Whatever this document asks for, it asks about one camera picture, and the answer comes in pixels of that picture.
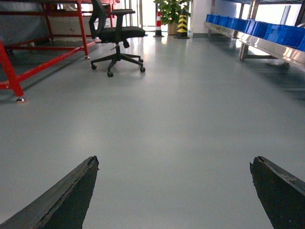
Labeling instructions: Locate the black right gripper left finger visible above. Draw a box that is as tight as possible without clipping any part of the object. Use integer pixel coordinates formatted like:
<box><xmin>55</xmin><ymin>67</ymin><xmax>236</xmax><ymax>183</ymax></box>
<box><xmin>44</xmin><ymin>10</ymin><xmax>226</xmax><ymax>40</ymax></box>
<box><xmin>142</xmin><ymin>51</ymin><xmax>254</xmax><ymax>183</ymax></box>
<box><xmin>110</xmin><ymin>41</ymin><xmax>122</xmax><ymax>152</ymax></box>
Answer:
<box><xmin>0</xmin><ymin>156</ymin><xmax>99</xmax><ymax>229</ymax></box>

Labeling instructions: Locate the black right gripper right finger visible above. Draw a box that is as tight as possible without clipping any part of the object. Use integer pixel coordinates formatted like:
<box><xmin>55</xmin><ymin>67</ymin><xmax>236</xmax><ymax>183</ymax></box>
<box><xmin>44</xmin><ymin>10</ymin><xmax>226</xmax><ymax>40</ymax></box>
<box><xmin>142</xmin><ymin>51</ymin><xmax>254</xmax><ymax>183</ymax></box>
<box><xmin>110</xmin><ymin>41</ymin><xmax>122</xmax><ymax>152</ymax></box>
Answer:
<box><xmin>250</xmin><ymin>156</ymin><xmax>305</xmax><ymax>229</ymax></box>

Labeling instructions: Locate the stainless steel flow rack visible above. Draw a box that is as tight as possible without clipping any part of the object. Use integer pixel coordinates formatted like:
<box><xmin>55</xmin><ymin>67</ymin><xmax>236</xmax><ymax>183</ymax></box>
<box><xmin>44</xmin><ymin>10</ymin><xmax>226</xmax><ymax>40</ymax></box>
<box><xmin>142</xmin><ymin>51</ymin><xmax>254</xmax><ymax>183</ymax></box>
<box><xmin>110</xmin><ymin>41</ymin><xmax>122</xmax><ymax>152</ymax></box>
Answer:
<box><xmin>203</xmin><ymin>0</ymin><xmax>305</xmax><ymax>68</ymax></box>

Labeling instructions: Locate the large blue plastic bin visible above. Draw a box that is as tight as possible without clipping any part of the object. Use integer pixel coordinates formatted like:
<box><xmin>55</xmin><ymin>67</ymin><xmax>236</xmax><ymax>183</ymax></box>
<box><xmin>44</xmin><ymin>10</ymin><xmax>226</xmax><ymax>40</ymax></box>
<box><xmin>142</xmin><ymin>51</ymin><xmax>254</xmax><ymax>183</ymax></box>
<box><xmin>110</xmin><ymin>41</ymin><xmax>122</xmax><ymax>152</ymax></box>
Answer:
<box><xmin>264</xmin><ymin>24</ymin><xmax>305</xmax><ymax>48</ymax></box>

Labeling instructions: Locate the black office chair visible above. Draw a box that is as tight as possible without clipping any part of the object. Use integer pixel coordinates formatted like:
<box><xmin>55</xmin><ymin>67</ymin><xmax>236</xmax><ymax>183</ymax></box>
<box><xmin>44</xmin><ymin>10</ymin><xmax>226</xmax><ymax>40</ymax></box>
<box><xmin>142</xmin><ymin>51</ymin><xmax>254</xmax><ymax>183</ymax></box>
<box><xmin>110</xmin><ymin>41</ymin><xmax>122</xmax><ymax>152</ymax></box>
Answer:
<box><xmin>89</xmin><ymin>0</ymin><xmax>146</xmax><ymax>77</ymax></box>

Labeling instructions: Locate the yellow black traffic cone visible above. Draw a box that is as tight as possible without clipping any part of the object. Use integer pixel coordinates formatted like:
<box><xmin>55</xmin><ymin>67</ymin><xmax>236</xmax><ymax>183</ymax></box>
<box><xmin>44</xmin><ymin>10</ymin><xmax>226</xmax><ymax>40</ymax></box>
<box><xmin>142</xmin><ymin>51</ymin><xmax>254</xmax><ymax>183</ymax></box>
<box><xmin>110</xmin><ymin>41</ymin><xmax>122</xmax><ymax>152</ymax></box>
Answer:
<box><xmin>174</xmin><ymin>8</ymin><xmax>189</xmax><ymax>39</ymax></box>

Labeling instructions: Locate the red white traffic cone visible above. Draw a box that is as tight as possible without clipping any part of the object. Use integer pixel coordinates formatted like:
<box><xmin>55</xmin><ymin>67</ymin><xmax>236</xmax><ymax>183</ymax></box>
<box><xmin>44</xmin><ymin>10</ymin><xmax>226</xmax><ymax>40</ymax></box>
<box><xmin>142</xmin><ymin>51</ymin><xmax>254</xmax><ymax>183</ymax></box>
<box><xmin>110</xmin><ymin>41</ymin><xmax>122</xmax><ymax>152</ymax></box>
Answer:
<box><xmin>153</xmin><ymin>11</ymin><xmax>163</xmax><ymax>38</ymax></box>

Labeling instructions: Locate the green potted plant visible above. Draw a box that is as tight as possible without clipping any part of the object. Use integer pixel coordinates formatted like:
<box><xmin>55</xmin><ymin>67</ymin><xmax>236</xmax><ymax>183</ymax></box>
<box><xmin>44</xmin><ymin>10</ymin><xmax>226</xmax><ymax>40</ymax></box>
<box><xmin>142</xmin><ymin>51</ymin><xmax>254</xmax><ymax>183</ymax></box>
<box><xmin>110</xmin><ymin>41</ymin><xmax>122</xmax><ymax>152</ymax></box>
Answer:
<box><xmin>153</xmin><ymin>0</ymin><xmax>191</xmax><ymax>36</ymax></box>

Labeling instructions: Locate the red metal frame table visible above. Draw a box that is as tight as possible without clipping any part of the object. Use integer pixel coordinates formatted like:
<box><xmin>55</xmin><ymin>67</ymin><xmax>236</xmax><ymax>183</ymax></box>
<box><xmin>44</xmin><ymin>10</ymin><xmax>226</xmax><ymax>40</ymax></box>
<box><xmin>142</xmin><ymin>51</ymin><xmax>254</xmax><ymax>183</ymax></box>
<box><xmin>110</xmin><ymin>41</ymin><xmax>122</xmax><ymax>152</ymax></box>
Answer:
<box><xmin>0</xmin><ymin>0</ymin><xmax>115</xmax><ymax>104</ymax></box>

